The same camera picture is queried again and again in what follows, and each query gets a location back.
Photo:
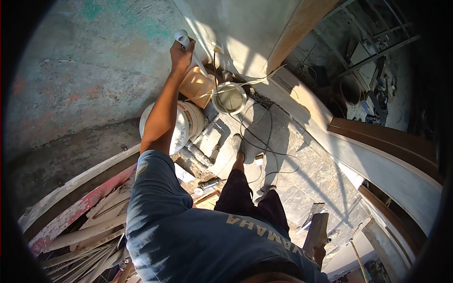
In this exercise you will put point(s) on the person's left hand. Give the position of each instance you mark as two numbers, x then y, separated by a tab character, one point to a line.
179	58

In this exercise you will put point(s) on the person's right hand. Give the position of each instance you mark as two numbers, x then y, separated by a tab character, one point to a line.
319	257

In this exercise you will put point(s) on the person's left fingers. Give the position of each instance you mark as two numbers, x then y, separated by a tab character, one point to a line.
177	45

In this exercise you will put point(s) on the white plastic pipe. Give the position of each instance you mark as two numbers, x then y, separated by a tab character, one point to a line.
193	56

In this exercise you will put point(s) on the grey wooden board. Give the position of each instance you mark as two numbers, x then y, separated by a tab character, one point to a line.
316	230

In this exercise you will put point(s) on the open white round bucket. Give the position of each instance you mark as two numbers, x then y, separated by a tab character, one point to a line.
229	99

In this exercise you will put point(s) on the white paint bucket with lid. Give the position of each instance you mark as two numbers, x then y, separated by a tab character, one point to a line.
185	123

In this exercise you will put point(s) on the grey floor pipes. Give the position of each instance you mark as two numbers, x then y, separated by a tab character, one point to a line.
201	152

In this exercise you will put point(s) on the light wooden beam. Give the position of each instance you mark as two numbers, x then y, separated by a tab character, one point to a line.
297	32

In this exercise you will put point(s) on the white plug adapter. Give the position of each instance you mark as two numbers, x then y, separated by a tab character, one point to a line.
259	160

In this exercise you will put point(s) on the grey hand tool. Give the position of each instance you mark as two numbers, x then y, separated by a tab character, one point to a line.
208	184

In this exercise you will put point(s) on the small wooden box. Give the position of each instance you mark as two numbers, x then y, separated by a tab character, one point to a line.
208	201

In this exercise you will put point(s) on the person's legs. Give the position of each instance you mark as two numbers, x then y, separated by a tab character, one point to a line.
244	198

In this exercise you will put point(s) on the person's body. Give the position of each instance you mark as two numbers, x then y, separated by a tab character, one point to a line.
198	237

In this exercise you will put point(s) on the pile of planks and pipes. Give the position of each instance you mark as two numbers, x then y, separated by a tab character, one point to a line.
81	226

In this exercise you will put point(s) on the wooden stick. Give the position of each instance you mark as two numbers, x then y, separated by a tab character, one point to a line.
359	261

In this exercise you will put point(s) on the metal frame rack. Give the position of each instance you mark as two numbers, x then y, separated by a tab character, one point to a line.
357	39

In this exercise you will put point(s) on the brown door frame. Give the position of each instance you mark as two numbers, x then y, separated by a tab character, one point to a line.
389	141

